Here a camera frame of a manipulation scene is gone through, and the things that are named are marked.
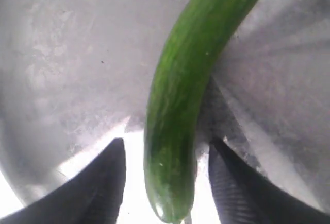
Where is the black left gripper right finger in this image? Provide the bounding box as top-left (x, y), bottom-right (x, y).
top-left (208, 138), bottom-right (329, 223)

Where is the green chili pepper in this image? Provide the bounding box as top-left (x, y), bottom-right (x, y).
top-left (143, 0), bottom-right (258, 223)

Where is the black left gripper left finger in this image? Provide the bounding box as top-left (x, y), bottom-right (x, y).
top-left (1, 138), bottom-right (126, 224)

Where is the round stainless steel plate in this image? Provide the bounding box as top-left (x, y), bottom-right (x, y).
top-left (1, 0), bottom-right (329, 211)

